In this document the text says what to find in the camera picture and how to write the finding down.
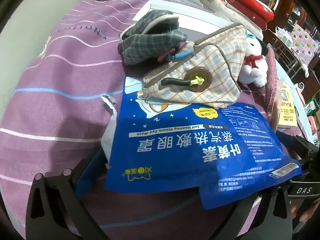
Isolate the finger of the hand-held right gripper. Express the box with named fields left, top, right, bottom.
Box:
left=286, top=179, right=320, bottom=200
left=276, top=131, right=320, bottom=165

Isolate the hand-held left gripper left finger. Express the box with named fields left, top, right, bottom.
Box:
left=25, top=147, right=110, bottom=240

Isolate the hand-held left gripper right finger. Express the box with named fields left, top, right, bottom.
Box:
left=232, top=185, right=293, bottom=240

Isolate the yellow packet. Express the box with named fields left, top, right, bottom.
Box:
left=275, top=80, right=298, bottom=130

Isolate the pink glitter packet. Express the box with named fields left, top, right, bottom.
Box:
left=265, top=46, right=278, bottom=120

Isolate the blue eye mask packet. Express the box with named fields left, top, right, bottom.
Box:
left=104, top=76, right=303, bottom=210

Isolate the white plush dog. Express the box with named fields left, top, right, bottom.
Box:
left=236, top=36, right=269, bottom=88

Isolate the beige plaid pouch bag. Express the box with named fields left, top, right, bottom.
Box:
left=142, top=22, right=248, bottom=109

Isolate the grey plaid cloth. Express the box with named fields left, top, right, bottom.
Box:
left=118, top=10, right=188, bottom=67

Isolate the white shallow box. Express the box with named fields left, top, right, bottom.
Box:
left=132, top=0, right=235, bottom=43

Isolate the white plastic bag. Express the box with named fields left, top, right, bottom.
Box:
left=100, top=95, right=118, bottom=170

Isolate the pink plastic stool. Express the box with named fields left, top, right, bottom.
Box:
left=295, top=83, right=307, bottom=106

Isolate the purple striped bed sheet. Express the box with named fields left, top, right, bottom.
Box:
left=0, top=0, right=310, bottom=240

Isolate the pink patterned box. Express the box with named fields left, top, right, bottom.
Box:
left=291, top=24, right=320, bottom=65

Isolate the white shopping bag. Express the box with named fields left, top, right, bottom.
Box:
left=275, top=26, right=293, bottom=50

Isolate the dark wooden cabinet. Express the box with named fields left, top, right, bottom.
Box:
left=268, top=0, right=297, bottom=28

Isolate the red cushion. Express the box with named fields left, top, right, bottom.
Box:
left=224, top=0, right=268, bottom=30

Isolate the beige quilt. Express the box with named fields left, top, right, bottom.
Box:
left=196, top=0, right=263, bottom=38

